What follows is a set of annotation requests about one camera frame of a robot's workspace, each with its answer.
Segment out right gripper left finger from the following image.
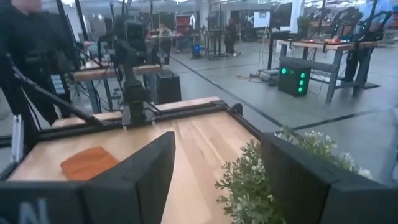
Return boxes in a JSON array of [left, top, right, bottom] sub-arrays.
[[0, 131, 177, 224]]

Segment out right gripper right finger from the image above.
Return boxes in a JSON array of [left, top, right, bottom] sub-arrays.
[[260, 132, 398, 224]]

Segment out orange folded cloth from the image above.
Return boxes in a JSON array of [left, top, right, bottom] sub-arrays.
[[60, 146, 121, 182]]

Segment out green potted plant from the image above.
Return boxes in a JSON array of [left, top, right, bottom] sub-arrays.
[[214, 126, 374, 224]]

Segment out black computer green lights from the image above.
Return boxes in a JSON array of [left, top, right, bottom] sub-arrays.
[[277, 63, 312, 98]]

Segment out black computer box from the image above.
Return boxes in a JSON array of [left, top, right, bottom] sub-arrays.
[[155, 70, 182, 105]]

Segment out wooden top desk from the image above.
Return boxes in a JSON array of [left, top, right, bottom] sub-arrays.
[[276, 39, 386, 104], [72, 63, 163, 114]]

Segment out person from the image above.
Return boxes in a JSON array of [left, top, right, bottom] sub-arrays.
[[343, 0, 394, 84], [0, 0, 82, 125], [158, 23, 174, 40], [225, 17, 240, 57]]

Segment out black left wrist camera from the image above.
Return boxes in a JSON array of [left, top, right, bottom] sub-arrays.
[[124, 20, 146, 44]]

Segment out black wall screen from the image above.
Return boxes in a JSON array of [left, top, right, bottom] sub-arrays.
[[269, 2, 294, 32]]

